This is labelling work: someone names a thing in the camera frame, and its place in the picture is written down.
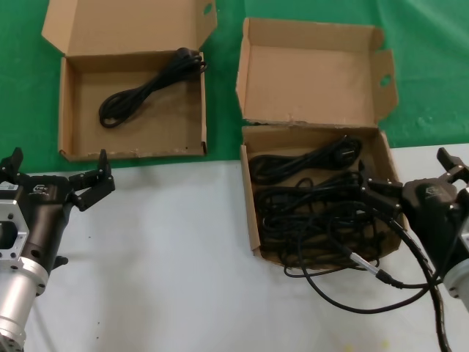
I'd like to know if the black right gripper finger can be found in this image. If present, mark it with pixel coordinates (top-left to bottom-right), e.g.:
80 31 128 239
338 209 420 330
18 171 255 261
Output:
358 159 403 221
436 147 469 188

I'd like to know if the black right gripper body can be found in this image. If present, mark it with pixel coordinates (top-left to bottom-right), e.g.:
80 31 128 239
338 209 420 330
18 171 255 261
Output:
400 178 469 274

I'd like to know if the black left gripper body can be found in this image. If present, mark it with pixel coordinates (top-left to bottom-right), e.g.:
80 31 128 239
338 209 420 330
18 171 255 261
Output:
14 174 78 275

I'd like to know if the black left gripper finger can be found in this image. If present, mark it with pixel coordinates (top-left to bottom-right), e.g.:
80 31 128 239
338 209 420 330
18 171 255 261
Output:
68 147 117 213
0 147 24 186

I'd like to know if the black power cord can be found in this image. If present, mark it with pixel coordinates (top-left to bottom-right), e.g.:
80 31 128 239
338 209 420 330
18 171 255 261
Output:
248 134 363 180
98 46 208 129

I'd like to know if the open cardboard box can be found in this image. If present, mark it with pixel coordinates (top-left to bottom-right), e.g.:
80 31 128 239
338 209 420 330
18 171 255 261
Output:
41 0 218 163

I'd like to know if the open cardboard box torn lid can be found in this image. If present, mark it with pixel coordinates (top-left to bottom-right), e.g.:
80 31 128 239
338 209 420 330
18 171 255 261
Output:
234 16 408 265

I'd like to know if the green table cloth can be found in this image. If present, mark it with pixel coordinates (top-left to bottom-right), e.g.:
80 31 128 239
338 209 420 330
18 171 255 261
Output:
0 0 469 175

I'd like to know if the thin cable with silver connector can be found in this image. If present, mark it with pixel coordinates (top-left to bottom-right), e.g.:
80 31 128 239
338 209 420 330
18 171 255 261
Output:
305 248 443 315

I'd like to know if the tangled black cables pile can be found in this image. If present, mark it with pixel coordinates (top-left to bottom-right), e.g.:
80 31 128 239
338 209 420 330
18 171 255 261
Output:
255 170 389 279

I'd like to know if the black spiral-wrapped robot cable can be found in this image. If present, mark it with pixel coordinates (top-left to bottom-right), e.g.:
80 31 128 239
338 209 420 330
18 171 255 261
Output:
388 218 454 352

